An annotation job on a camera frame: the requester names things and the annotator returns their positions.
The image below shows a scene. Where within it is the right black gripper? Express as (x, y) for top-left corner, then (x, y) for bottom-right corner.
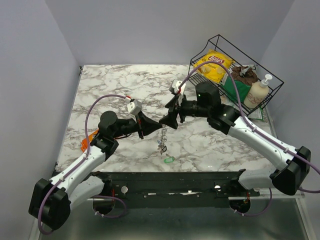
(158, 92), (210, 130)

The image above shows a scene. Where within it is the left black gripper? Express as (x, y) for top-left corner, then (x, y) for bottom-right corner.
(112, 110), (163, 139)

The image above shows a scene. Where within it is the metal disc with keyrings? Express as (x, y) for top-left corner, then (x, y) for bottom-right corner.
(157, 124), (168, 155)

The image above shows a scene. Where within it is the green tag key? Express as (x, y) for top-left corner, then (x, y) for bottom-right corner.
(163, 154), (175, 164)

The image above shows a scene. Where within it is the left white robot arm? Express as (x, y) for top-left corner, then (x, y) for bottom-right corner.
(28, 111), (162, 235)

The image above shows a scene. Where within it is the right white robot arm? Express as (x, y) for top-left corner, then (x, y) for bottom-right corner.
(159, 82), (311, 196)

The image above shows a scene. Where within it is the yellow Lays chips bag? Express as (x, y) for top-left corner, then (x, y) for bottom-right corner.
(193, 49), (235, 84)

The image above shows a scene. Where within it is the orange razor box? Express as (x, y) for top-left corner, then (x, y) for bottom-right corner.
(80, 130), (98, 153)

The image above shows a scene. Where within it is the green brown snack bag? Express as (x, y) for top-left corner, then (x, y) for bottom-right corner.
(220, 63), (258, 102)

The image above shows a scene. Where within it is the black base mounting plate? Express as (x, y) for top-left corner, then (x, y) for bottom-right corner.
(90, 171), (260, 209)

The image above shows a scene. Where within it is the green white snack packet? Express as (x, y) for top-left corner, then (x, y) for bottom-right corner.
(220, 95), (265, 122)

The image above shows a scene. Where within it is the cream pump lotion bottle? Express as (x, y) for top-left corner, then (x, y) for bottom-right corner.
(243, 74), (273, 109)

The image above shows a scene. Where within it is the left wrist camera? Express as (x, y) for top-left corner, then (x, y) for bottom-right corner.
(127, 99), (142, 116)

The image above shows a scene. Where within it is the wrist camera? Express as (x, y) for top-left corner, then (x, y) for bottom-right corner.
(169, 79), (186, 95)
(127, 99), (142, 116)

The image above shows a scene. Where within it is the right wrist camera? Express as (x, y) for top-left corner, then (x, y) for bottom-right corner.
(169, 79), (186, 95)

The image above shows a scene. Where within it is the black wire basket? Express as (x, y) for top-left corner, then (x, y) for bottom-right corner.
(189, 34), (284, 120)

